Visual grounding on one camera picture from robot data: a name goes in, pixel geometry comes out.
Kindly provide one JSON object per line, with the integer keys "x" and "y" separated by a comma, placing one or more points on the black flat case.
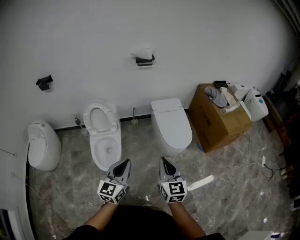
{"x": 220, "y": 83}

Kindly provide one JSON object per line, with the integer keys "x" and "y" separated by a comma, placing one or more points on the black wall paper holder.
{"x": 145, "y": 60}
{"x": 44, "y": 82}

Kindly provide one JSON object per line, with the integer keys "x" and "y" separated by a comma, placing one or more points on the cyan tape piece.
{"x": 199, "y": 148}

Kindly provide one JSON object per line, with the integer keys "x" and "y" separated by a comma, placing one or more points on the brown cardboard box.
{"x": 215, "y": 126}

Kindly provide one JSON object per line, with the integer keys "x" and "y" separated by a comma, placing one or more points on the person's right forearm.
{"x": 185, "y": 220}

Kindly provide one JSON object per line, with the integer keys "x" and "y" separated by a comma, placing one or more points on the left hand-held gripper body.
{"x": 110, "y": 190}

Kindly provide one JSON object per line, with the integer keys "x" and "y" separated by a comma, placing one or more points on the white toilet seat device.
{"x": 255, "y": 103}

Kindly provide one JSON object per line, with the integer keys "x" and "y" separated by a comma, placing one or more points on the small white box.
{"x": 223, "y": 89}

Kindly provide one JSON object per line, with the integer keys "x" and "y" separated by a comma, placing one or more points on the white flat bar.
{"x": 201, "y": 182}

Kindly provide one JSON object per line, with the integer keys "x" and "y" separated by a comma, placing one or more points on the person's left forearm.
{"x": 103, "y": 216}

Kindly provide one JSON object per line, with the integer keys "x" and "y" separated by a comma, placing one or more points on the white toilet with open lid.
{"x": 103, "y": 136}

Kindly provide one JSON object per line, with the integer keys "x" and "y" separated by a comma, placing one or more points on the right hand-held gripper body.
{"x": 174, "y": 190}

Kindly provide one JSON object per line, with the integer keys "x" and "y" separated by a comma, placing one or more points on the white toilet paper roll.
{"x": 143, "y": 50}

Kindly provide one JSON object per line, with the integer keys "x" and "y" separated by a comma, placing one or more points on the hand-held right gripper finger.
{"x": 175, "y": 167}
{"x": 162, "y": 170}

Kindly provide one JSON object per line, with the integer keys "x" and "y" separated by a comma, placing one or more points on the white urinal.
{"x": 44, "y": 145}

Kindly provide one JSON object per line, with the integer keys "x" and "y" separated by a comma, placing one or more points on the beige cloth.
{"x": 230, "y": 103}

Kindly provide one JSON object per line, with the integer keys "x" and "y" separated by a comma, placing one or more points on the grey cloth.
{"x": 216, "y": 97}

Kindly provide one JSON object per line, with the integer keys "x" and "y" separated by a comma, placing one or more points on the white power strip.
{"x": 263, "y": 159}

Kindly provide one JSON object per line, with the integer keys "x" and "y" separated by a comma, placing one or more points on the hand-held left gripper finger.
{"x": 112, "y": 167}
{"x": 126, "y": 174}

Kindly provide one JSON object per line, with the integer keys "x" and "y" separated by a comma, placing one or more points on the white toilet with closed lid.
{"x": 171, "y": 126}

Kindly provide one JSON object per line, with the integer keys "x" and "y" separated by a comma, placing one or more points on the person's light shoe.
{"x": 147, "y": 204}

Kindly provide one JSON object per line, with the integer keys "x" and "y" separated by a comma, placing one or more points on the person's black shirt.
{"x": 140, "y": 225}

